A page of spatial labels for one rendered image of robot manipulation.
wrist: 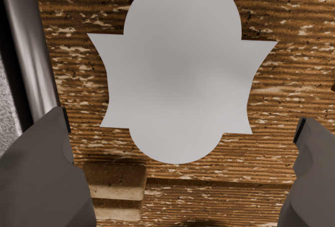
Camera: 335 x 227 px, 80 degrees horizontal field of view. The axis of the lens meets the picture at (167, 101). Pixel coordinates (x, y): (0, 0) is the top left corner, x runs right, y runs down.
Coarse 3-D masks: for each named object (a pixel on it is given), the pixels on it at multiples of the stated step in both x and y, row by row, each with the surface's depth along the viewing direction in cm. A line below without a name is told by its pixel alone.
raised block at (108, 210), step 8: (96, 200) 19; (104, 200) 19; (112, 200) 19; (120, 200) 19; (128, 200) 19; (96, 208) 18; (104, 208) 18; (112, 208) 18; (120, 208) 18; (128, 208) 18; (136, 208) 18; (96, 216) 18; (104, 216) 18; (112, 216) 18; (120, 216) 18; (128, 216) 18; (136, 216) 18
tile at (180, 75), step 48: (144, 0) 12; (192, 0) 12; (96, 48) 13; (144, 48) 13; (192, 48) 13; (240, 48) 13; (144, 96) 15; (192, 96) 15; (240, 96) 14; (144, 144) 17; (192, 144) 16
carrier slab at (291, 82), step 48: (48, 0) 13; (96, 0) 13; (240, 0) 13; (288, 0) 13; (48, 48) 14; (288, 48) 14; (96, 96) 16; (288, 96) 15; (96, 144) 18; (240, 144) 18; (288, 144) 17
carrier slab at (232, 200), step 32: (160, 192) 21; (192, 192) 20; (224, 192) 20; (256, 192) 20; (288, 192) 20; (128, 224) 23; (160, 224) 23; (192, 224) 23; (224, 224) 23; (256, 224) 22
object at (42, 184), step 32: (32, 128) 9; (64, 128) 9; (0, 160) 7; (32, 160) 7; (64, 160) 7; (0, 192) 6; (32, 192) 6; (64, 192) 6; (0, 224) 5; (32, 224) 5; (64, 224) 5; (96, 224) 7
